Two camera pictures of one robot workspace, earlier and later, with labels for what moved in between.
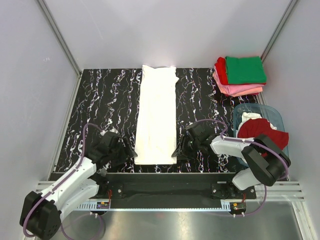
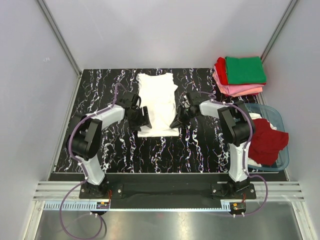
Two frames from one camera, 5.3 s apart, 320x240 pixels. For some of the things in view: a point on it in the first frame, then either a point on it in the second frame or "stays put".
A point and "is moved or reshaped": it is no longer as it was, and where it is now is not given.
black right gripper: (181, 146) → (178, 122)
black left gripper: (125, 152) → (144, 120)
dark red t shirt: (254, 127) stays put
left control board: (103, 205) stays put
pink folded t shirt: (228, 88) stays put
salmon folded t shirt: (257, 90) stays put
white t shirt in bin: (246, 116) stays put
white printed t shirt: (156, 128) is moved or reshaped
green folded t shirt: (245, 70) stays put
